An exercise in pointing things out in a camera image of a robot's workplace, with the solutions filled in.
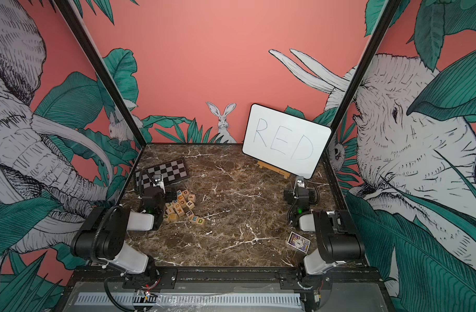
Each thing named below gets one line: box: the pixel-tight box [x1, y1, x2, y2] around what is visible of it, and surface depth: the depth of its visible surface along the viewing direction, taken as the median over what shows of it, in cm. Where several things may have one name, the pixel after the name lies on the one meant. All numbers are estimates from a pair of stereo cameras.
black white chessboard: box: [134, 157, 191, 190], surface depth 106 cm
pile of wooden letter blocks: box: [163, 189, 206, 227], surface depth 92 cm
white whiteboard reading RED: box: [241, 103, 333, 180], surface depth 98 cm
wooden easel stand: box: [256, 160, 291, 179], surface depth 107 cm
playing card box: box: [286, 231, 311, 255], surface depth 83 cm
